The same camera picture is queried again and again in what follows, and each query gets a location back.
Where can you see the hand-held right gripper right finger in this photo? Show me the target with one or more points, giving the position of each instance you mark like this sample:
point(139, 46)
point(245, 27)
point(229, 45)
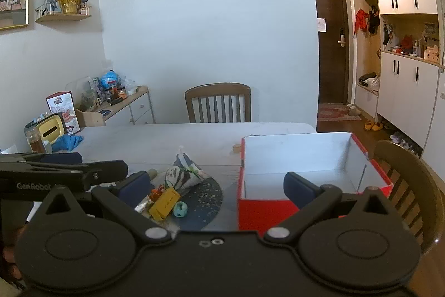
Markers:
point(299, 189)

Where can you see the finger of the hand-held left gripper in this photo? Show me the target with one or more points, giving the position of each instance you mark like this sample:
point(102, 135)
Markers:
point(104, 171)
point(62, 157)

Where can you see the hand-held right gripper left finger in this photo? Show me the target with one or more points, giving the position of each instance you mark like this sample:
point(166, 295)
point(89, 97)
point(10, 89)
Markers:
point(134, 186)

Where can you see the silver foil packet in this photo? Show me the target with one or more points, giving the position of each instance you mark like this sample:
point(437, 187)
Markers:
point(142, 206)

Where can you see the small orange figure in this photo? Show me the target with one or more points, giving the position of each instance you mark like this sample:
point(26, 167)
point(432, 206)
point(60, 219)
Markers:
point(156, 193)

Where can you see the yellow packet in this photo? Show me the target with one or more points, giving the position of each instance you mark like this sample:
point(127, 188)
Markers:
point(165, 204)

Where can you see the white cardboard box red edges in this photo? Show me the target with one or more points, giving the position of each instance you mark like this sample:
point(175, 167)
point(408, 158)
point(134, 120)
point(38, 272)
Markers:
point(260, 213)

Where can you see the white printed snack bag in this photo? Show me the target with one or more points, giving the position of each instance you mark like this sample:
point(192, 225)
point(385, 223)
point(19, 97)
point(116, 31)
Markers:
point(180, 175)

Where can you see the teal toy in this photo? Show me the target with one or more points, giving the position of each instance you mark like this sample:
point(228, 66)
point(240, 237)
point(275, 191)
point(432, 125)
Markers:
point(180, 209)

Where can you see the blue cloth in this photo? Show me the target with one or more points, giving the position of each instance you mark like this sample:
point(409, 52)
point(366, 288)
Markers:
point(67, 143)

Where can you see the yellow tissue box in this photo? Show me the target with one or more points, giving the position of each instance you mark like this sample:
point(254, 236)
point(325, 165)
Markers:
point(50, 130)

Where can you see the brown glass jar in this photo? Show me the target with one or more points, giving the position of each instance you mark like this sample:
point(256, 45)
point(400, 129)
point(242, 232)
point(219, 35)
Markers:
point(34, 142)

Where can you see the red snack box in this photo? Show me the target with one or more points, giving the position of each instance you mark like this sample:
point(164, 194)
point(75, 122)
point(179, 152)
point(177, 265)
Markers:
point(61, 102)

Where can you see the clear plastic container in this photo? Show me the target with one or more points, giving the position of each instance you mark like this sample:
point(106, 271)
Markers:
point(83, 91)

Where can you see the white wooden sideboard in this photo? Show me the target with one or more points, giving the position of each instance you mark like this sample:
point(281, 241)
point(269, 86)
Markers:
point(135, 105)

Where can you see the round translucent yellow block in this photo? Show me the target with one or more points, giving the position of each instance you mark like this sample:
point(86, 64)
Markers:
point(237, 148)

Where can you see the printed table mat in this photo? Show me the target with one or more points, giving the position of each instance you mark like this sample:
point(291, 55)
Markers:
point(208, 206)

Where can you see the dark lidded jar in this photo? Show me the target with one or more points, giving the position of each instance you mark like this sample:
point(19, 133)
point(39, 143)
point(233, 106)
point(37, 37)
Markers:
point(121, 92)

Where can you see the patterned red doormat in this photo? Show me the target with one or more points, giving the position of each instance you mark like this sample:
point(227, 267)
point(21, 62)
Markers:
point(335, 112)

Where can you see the blue plush toy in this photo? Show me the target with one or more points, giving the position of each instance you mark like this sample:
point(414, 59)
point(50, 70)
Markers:
point(109, 79)

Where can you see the orange slipper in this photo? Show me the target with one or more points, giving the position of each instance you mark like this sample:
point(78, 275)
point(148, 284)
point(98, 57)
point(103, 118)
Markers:
point(368, 126)
point(378, 127)

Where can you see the pair of beige slippers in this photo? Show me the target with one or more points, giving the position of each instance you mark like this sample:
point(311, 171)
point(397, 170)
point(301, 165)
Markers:
point(354, 110)

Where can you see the row of sneakers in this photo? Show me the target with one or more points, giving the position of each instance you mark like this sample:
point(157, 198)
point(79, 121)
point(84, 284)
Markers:
point(403, 140)

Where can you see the wooden curved-back dining chair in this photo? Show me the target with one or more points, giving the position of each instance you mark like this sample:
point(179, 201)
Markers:
point(417, 178)

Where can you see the dark brown entrance door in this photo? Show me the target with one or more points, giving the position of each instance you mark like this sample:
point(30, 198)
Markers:
point(330, 67)

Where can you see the wooden slatted dining chair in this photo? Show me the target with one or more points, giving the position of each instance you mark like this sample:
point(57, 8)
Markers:
point(217, 90)

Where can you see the pile of bags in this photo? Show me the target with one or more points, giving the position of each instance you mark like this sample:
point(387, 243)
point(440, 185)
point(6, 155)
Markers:
point(368, 81)

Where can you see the silver door lock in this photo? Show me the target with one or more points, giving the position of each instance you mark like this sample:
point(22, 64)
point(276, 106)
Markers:
point(342, 37)

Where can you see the white paper notice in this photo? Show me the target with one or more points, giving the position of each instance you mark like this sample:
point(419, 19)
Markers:
point(322, 25)

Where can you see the red hanging garment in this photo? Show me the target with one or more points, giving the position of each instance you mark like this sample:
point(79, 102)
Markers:
point(361, 20)

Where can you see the red toy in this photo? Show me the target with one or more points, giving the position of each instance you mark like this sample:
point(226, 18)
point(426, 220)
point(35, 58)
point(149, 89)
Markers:
point(407, 42)

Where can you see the dark hanging bag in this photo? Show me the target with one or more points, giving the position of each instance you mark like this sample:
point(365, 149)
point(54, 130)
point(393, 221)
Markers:
point(373, 20)

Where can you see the white dotted box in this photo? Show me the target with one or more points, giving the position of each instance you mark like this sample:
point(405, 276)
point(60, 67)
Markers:
point(432, 53)

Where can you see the wooden wall shelf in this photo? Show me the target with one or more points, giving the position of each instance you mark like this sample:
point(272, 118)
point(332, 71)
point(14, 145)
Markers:
point(62, 18)

